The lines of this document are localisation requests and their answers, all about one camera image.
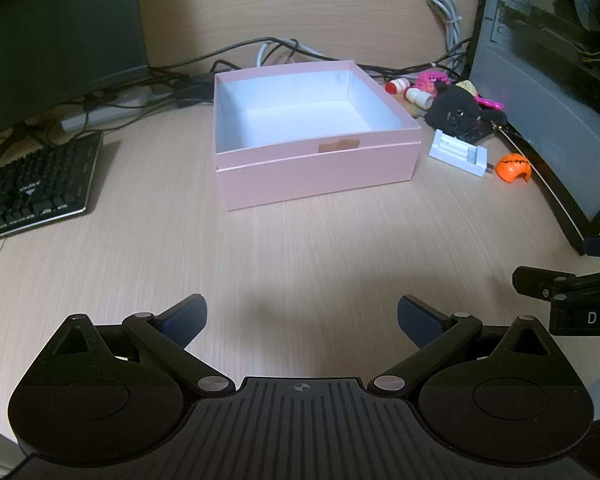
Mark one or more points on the black keyboard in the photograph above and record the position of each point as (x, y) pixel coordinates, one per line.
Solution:
(35, 190)

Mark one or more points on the black plush toy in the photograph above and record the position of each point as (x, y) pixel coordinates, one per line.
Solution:
(455, 112)

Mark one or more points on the small red-capped bottle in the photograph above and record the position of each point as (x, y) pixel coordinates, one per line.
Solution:
(396, 86)

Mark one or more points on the white battery charger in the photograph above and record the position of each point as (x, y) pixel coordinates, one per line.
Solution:
(457, 155)

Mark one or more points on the black computer monitor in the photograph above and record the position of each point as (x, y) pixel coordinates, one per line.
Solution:
(55, 35)

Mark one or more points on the pink plastic strainer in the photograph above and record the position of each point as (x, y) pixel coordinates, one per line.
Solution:
(430, 80)

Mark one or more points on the pink cardboard box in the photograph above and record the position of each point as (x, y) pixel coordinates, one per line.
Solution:
(320, 175)

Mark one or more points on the yellow round toy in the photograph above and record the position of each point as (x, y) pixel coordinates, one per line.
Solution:
(466, 87)

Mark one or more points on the grey power strip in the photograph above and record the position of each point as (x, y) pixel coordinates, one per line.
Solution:
(95, 116)

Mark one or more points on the computer case with glass panel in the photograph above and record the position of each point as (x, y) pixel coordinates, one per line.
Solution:
(545, 85)

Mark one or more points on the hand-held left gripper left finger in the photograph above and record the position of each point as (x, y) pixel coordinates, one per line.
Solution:
(185, 317)

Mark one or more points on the black power adapter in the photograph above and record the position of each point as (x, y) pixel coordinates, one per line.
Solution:
(195, 89)

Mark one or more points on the small white bottle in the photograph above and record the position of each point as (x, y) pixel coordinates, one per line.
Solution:
(419, 97)

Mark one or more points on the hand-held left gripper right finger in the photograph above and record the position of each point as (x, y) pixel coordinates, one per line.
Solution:
(420, 320)

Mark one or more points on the orange toy helmet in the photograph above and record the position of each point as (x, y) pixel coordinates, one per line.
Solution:
(512, 167)

